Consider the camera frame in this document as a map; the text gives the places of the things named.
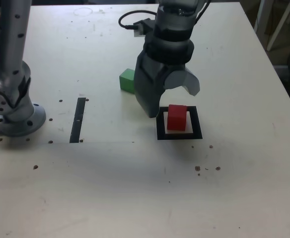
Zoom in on red cube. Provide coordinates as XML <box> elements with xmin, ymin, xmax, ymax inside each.
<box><xmin>166</xmin><ymin>104</ymin><xmax>187</xmax><ymax>131</ymax></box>

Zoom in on green cube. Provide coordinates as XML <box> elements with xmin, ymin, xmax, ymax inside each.
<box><xmin>119</xmin><ymin>68</ymin><xmax>136</xmax><ymax>94</ymax></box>

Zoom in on white metal frame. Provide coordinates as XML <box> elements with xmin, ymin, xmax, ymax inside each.
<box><xmin>253</xmin><ymin>0</ymin><xmax>290</xmax><ymax>52</ymax></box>

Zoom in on black tape strip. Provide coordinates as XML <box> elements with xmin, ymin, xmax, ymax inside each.
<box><xmin>69</xmin><ymin>97</ymin><xmax>86</xmax><ymax>144</ymax></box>

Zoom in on small white and black camera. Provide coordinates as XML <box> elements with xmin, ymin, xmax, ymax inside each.
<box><xmin>133</xmin><ymin>18</ymin><xmax>157</xmax><ymax>38</ymax></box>

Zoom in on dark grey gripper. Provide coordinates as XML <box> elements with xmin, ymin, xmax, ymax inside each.
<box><xmin>134</xmin><ymin>47</ymin><xmax>201</xmax><ymax>119</ymax></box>

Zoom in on black camera cable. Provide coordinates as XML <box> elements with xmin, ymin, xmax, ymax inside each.
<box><xmin>118</xmin><ymin>9</ymin><xmax>158</xmax><ymax>31</ymax></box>

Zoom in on black tape square outline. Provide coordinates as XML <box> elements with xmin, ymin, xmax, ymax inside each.
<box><xmin>155</xmin><ymin>106</ymin><xmax>203</xmax><ymax>140</ymax></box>

